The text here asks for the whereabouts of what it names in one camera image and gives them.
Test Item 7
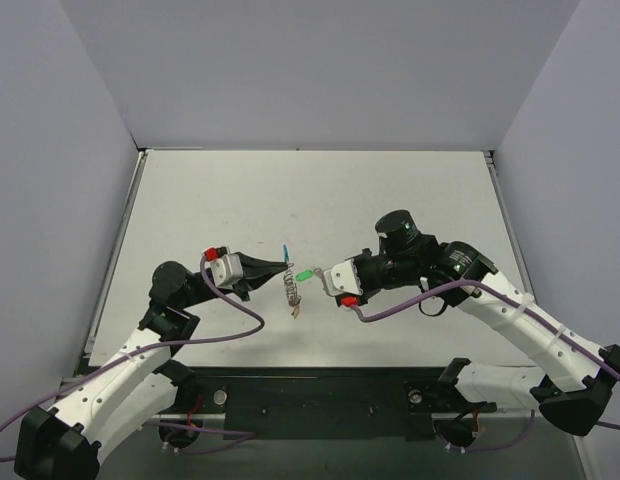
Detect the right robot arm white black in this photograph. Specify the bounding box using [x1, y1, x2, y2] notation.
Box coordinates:
[340, 210, 620, 437]

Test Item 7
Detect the large keyring blue handle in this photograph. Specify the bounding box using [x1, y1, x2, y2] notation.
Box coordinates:
[283, 245, 302, 319]

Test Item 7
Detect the green tag key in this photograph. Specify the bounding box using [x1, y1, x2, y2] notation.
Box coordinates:
[295, 267, 324, 283]

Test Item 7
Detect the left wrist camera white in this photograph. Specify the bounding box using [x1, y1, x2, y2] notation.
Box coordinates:
[202, 247, 244, 289]

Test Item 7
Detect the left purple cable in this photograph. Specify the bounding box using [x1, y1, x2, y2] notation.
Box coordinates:
[0, 257, 266, 461]

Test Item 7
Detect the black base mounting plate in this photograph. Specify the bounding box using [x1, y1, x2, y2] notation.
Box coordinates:
[166, 367, 476, 441]

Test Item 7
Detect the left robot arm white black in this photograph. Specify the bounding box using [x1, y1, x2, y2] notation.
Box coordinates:
[14, 247, 288, 479]

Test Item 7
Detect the aluminium rail frame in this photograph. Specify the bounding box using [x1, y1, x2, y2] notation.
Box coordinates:
[77, 149, 529, 367]

